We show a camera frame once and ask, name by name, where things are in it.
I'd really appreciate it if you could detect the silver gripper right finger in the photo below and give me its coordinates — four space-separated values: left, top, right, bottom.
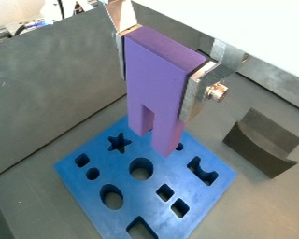
177 39 248 122

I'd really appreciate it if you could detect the blue shape-sorting board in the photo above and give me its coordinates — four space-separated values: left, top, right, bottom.
54 119 236 239

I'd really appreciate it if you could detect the dark grey curved block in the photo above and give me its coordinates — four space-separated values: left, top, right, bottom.
223 108 299 178

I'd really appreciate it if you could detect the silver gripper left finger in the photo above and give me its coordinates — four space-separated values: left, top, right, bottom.
104 0 140 79

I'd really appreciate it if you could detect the grey foam back panel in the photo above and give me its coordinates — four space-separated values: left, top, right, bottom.
0 7 124 174

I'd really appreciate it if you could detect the purple double-square peg block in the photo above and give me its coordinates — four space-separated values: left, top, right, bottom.
124 26 205 156

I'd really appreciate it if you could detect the white robot equipment background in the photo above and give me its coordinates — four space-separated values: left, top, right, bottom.
0 0 98 40

